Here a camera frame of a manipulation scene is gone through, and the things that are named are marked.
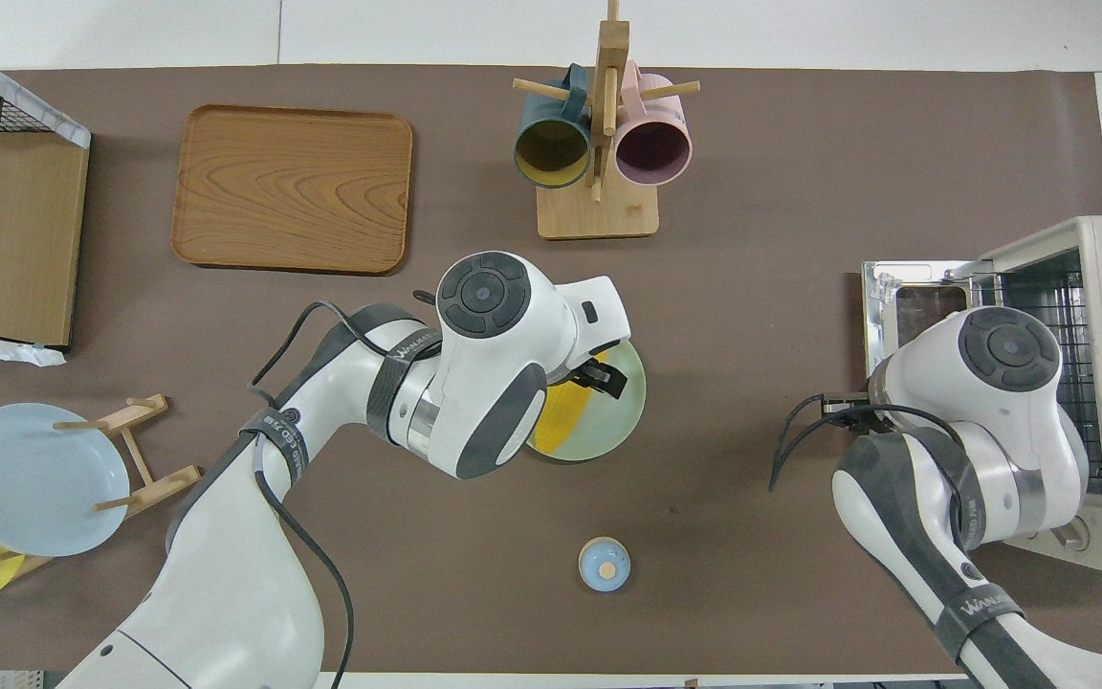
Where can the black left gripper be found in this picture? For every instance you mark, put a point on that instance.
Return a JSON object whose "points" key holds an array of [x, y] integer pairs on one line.
{"points": [[582, 368]]}

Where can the light green plate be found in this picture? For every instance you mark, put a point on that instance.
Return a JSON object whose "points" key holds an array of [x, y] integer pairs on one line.
{"points": [[613, 431]]}

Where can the yellow corn cob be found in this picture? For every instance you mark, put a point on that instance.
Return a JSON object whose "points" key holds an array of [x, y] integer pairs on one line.
{"points": [[565, 426]]}

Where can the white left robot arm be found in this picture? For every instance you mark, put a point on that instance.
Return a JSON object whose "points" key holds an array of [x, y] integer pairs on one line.
{"points": [[484, 364]]}

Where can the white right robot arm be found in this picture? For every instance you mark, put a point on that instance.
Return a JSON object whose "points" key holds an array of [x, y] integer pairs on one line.
{"points": [[991, 383]]}

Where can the wooden mug tree stand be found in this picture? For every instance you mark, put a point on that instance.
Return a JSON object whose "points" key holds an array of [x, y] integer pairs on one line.
{"points": [[599, 215]]}

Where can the brown table mat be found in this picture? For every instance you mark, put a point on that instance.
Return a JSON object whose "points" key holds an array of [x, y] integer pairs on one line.
{"points": [[752, 191]]}

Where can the pink mug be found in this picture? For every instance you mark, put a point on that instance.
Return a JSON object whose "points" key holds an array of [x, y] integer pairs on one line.
{"points": [[651, 148]]}

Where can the dark blue mug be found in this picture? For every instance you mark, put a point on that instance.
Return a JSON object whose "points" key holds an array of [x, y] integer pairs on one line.
{"points": [[551, 153]]}

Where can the brown wooden tray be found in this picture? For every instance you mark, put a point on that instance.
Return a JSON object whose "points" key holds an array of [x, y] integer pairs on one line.
{"points": [[293, 187]]}

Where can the wooden plate rack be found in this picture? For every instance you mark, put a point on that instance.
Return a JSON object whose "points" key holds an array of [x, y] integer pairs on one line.
{"points": [[164, 483]]}

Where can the light blue plate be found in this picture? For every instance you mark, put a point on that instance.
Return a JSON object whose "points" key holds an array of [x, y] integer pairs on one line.
{"points": [[34, 478]]}

